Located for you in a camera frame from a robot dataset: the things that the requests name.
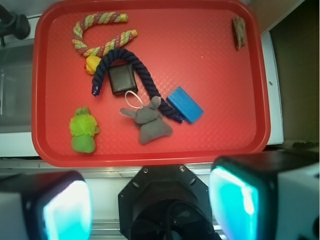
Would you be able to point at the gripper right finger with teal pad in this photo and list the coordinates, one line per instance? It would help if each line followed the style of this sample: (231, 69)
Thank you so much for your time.
(271, 195)

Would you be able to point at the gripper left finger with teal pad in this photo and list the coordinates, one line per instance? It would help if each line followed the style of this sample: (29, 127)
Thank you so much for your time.
(45, 206)

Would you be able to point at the green plush animal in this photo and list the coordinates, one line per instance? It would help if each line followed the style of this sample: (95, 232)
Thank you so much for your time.
(83, 129)

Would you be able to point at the gray plush animal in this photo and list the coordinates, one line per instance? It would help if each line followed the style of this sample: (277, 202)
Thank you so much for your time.
(149, 121)

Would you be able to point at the blue rectangular block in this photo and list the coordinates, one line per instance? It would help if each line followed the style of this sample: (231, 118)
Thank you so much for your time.
(185, 105)

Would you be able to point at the red plastic tray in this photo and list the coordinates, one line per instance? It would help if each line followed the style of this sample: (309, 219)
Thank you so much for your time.
(183, 43)

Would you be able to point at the black square block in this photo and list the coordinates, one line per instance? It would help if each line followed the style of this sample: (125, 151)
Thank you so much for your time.
(122, 79)

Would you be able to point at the yellow rubber duck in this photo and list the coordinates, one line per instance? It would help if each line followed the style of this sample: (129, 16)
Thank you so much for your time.
(91, 64)

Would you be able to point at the brown bark piece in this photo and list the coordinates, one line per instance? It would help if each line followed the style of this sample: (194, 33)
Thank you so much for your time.
(239, 32)

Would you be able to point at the black clamp knob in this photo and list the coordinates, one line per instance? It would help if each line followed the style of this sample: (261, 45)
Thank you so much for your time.
(14, 24)

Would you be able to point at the black octagonal mount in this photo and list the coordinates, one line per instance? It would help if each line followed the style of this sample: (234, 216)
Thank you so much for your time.
(166, 202)

